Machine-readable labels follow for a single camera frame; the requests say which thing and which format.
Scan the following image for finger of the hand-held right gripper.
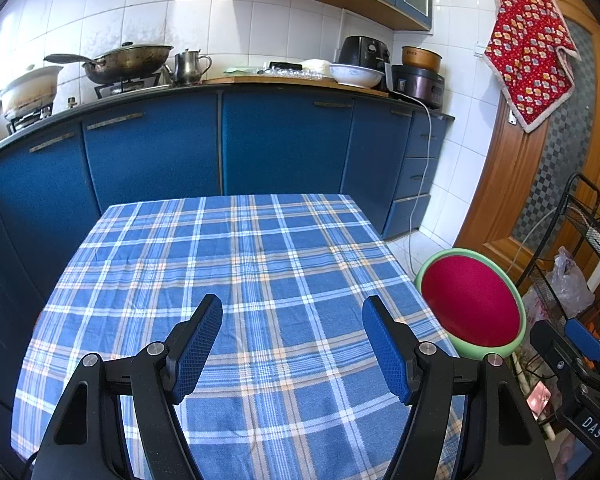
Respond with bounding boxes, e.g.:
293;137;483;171
564;317;600;361
531;319;576;381

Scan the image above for white bowl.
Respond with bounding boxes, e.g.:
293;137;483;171
328;63;385;88

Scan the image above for gas stove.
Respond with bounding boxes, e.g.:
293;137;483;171
5;72;163;133

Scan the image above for blue base cabinets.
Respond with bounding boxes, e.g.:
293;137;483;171
0;82;456;311

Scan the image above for wooden door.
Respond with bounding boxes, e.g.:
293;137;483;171
452;0;600;286

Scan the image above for wooden cutting board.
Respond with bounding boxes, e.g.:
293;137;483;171
202;76;388;97

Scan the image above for red patterned quilted cloth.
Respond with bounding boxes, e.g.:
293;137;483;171
484;0;581;134

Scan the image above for clear plastic bag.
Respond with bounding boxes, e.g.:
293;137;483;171
522;246;596;321

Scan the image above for red bucket with green rim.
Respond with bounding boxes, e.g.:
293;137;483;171
414;248;526;359

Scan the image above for white power cable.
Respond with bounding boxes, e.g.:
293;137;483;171
387;91;433;273

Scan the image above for brown inner pot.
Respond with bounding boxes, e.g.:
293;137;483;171
401;46;442;73

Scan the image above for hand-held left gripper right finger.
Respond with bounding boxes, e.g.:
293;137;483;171
361;295;556;480

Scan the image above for pink packet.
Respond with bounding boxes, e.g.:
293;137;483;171
525;382;556;423

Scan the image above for black air fryer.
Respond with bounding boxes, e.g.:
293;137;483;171
336;35;393;68

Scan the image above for white cooking pot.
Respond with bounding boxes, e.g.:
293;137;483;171
0;65;63;120

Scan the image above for blue plaid tablecloth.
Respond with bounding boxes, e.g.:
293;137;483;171
10;194;468;480

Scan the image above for dark rice cooker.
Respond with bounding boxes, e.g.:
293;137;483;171
390;64;446;109

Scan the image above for metal kettle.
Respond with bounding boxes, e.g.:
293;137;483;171
165;49;213;86

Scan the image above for metal wok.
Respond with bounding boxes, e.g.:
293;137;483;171
44;42;174;85

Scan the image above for clear plastic tray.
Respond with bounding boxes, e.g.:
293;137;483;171
262;61;326;82

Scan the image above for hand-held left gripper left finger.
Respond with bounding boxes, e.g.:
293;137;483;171
30;294;224;480

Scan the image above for black metal rack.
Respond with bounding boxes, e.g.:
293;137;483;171
515;171;600;411

